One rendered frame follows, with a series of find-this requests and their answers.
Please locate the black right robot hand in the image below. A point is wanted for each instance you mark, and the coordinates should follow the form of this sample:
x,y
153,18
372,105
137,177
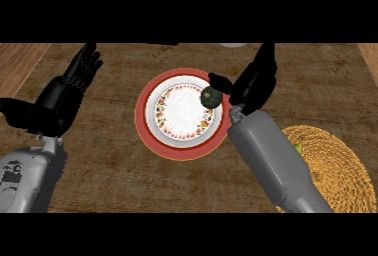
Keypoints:
x,y
253,86

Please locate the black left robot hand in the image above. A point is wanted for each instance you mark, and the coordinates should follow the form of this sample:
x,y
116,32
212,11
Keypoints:
x,y
60,96

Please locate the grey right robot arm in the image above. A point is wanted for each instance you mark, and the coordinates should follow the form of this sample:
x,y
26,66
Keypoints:
x,y
274,160

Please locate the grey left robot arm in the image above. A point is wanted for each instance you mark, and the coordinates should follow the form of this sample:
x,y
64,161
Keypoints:
x,y
30,176

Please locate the dark green squash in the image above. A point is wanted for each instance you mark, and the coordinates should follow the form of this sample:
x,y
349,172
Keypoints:
x,y
212,97

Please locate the red rimmed white plate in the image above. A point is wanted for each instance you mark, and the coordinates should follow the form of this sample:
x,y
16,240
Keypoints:
x,y
184,114

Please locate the woven yellow round placemat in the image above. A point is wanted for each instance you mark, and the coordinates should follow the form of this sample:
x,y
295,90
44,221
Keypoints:
x,y
335,170

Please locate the white round object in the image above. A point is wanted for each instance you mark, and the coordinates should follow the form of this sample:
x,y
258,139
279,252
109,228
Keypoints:
x,y
233,44

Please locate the small green object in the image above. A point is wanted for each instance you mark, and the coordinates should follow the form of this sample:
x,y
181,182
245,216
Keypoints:
x,y
298,148

